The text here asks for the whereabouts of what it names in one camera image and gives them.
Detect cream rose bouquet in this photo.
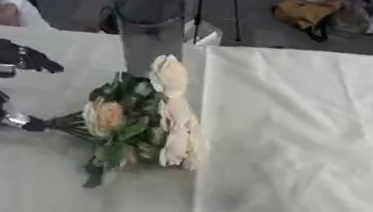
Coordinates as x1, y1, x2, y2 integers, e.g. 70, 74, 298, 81
37, 41, 220, 202

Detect clear glass cylinder vase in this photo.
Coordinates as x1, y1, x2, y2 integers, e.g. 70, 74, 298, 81
104, 0, 191, 83

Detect person's hand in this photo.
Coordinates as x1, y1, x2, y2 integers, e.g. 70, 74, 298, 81
0, 1, 26, 29

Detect yellow bag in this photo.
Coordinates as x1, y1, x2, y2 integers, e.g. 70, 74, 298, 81
268, 0, 346, 45

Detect black tripod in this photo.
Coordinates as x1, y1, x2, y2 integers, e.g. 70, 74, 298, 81
159, 0, 248, 50

